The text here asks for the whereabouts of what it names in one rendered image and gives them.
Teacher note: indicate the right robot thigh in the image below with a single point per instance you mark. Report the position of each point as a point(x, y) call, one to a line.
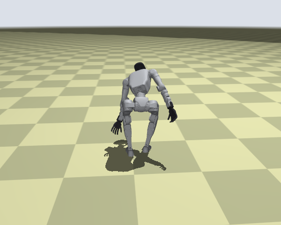
point(153, 109)

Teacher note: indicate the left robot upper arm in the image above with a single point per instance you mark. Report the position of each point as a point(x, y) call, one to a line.
point(125, 89)

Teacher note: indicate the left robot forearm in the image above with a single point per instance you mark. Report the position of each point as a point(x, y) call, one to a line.
point(121, 113)

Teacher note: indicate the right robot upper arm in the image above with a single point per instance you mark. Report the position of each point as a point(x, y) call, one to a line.
point(153, 74)

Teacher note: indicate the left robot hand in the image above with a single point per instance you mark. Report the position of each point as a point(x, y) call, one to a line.
point(117, 125)

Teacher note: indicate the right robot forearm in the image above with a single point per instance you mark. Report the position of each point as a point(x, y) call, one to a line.
point(166, 97)

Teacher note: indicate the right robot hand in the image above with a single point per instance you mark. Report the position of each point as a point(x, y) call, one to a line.
point(172, 112)

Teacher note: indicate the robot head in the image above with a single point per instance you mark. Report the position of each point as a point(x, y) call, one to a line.
point(139, 66)

